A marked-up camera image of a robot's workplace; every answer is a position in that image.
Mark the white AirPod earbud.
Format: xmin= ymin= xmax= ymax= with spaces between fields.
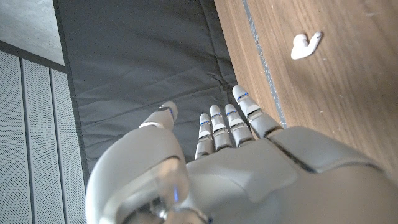
xmin=290 ymin=31 xmax=323 ymax=60

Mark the grey tape outline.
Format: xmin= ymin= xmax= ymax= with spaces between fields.
xmin=241 ymin=0 xmax=289 ymax=129

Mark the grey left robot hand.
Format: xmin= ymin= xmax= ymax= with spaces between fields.
xmin=85 ymin=84 xmax=398 ymax=224

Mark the black curtain backdrop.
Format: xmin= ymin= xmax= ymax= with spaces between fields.
xmin=52 ymin=0 xmax=246 ymax=190

